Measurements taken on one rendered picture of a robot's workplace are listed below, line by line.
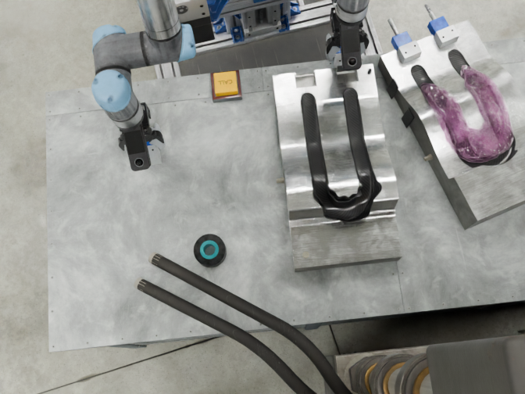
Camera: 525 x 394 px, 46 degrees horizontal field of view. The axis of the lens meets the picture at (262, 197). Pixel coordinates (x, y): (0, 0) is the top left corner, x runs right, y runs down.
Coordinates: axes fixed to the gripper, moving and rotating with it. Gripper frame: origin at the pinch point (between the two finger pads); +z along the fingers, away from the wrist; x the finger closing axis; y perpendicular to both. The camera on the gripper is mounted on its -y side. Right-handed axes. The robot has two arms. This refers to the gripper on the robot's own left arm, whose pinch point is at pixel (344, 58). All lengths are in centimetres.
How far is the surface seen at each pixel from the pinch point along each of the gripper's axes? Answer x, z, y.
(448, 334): -34, 85, -73
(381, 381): 11, -44, -80
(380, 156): -3.3, -6.0, -30.3
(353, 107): 0.6, -3.5, -15.6
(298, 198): 18.0, -8.8, -38.8
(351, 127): 2.0, -3.3, -20.7
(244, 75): 27.0, 4.6, 1.2
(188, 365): 62, 85, -72
